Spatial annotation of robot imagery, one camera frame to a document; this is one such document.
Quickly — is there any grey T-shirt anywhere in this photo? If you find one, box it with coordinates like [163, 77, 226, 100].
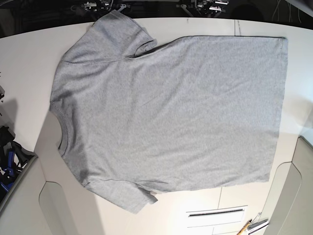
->
[50, 11, 288, 213]

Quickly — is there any blue and black equipment pile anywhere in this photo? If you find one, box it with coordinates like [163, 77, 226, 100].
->
[0, 126, 36, 201]

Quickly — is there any white cables top right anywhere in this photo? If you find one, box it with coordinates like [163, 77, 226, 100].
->
[272, 0, 304, 22]

